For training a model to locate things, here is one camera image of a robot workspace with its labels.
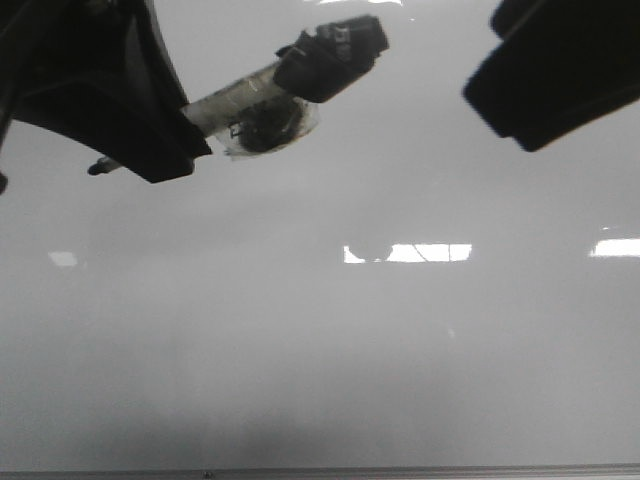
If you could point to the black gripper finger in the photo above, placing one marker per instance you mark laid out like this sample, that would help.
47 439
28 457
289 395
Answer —
559 65
99 73

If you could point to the white marker with black cap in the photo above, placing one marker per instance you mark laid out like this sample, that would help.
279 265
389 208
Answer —
300 75

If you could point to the white glossy whiteboard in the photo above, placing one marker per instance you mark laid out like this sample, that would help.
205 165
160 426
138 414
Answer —
401 287

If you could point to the grey aluminium whiteboard frame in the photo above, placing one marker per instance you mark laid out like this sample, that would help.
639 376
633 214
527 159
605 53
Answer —
577 471

